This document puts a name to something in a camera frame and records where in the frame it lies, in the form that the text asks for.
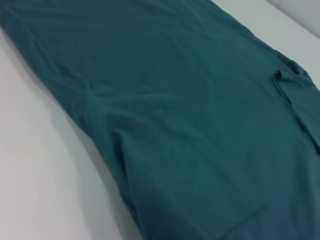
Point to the teal blue t-shirt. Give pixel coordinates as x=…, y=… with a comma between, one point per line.
x=175, y=112

